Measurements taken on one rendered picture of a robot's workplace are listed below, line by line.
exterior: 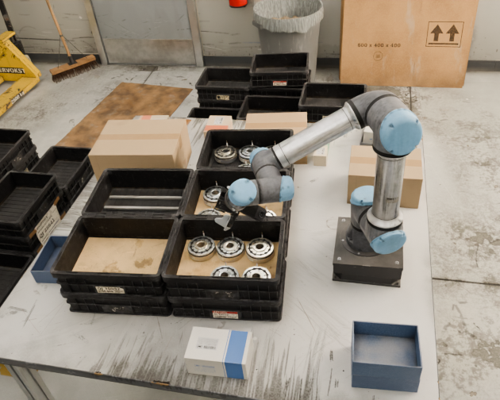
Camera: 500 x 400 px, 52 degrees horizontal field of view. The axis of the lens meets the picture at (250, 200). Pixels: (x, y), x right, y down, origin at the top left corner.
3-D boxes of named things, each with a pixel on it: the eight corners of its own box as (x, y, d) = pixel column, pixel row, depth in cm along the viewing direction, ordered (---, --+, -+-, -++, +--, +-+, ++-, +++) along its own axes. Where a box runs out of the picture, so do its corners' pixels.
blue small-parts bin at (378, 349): (415, 338, 165) (417, 325, 160) (419, 381, 154) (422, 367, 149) (351, 332, 168) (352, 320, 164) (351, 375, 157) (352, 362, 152)
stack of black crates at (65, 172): (67, 186, 346) (51, 145, 324) (109, 190, 339) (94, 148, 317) (37, 228, 316) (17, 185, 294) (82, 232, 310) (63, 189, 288)
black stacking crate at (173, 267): (286, 242, 197) (284, 220, 189) (280, 304, 174) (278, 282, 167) (185, 239, 202) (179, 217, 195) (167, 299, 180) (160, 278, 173)
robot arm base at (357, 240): (390, 228, 198) (391, 209, 191) (382, 256, 188) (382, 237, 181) (351, 221, 203) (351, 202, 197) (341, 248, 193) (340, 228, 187)
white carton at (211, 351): (253, 348, 175) (251, 332, 169) (248, 379, 166) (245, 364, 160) (197, 341, 179) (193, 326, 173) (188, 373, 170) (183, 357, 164)
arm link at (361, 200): (375, 205, 194) (376, 177, 185) (390, 228, 184) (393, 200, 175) (345, 213, 193) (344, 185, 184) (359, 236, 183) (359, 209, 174)
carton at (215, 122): (211, 127, 283) (209, 115, 279) (232, 127, 281) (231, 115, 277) (205, 144, 272) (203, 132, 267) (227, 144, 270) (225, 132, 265)
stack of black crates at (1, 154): (15, 182, 354) (-12, 127, 325) (54, 186, 348) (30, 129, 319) (-19, 222, 325) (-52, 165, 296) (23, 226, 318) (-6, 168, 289)
